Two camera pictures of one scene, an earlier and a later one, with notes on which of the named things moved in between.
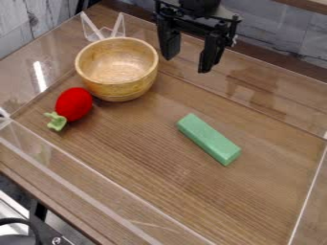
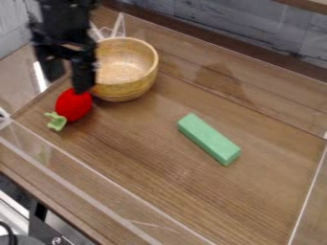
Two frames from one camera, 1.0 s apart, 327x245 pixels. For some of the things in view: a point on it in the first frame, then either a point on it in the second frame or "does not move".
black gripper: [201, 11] to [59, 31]
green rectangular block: [217, 144] does not move
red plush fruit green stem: [72, 106] does not move
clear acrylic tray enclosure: [151, 153] does not move
